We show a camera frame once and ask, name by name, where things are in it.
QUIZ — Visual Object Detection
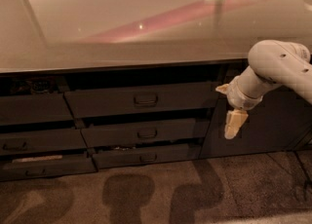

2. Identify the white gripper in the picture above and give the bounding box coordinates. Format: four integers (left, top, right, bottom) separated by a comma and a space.
215, 76, 262, 139

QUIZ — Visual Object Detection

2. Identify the grey drawer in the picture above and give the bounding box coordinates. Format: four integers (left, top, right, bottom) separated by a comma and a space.
93, 143, 201, 168
64, 82, 218, 118
81, 118, 210, 147
0, 129, 86, 156
0, 154, 96, 181
0, 93, 71, 126

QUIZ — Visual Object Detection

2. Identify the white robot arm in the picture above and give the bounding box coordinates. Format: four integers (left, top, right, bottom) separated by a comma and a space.
215, 40, 312, 139

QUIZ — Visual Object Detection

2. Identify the grey cabinet door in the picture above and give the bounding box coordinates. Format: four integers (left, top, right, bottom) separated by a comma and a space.
199, 61, 312, 159

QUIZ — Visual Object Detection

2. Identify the black cable on floor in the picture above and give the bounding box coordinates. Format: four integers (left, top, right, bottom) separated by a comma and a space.
293, 149, 312, 200

